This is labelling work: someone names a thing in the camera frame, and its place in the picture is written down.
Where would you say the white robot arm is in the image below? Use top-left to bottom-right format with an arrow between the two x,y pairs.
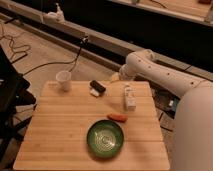
117,49 -> 213,171

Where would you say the white object on ledge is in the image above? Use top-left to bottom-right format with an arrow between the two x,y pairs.
45,4 -> 65,23

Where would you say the black and white eraser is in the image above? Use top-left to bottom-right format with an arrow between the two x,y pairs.
90,80 -> 106,97

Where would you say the black chair frame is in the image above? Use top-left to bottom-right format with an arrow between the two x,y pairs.
0,46 -> 36,162

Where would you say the green ribbed bowl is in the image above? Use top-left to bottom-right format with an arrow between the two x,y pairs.
86,120 -> 124,159

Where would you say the thin cable left floor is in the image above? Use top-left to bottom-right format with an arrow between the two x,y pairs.
0,20 -> 32,64

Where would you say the white bottle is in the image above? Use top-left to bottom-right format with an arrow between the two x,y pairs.
124,83 -> 136,111

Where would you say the orange carrot toy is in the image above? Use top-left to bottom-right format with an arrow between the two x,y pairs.
107,114 -> 128,122

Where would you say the black cable with plug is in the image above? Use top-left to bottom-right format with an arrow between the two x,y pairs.
22,35 -> 90,76

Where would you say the white paper cup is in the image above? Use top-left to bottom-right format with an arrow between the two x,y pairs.
56,71 -> 71,91

